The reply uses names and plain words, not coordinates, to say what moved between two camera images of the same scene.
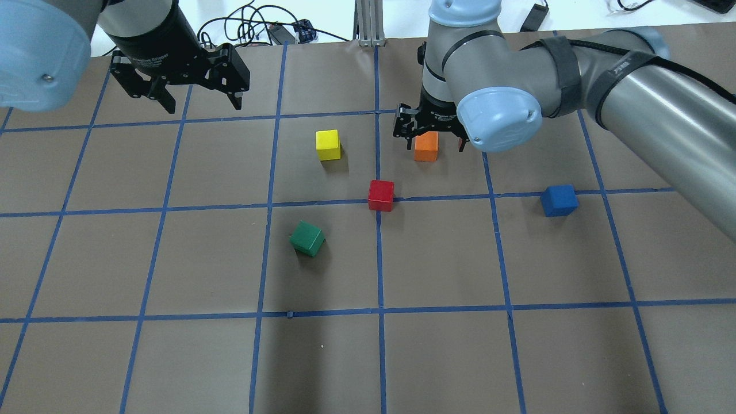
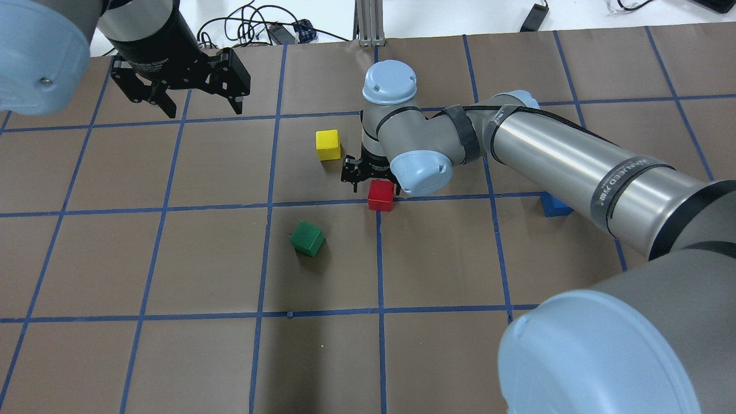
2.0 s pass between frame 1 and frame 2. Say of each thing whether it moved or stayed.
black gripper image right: stayed
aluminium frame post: stayed
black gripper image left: moved
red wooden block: stayed
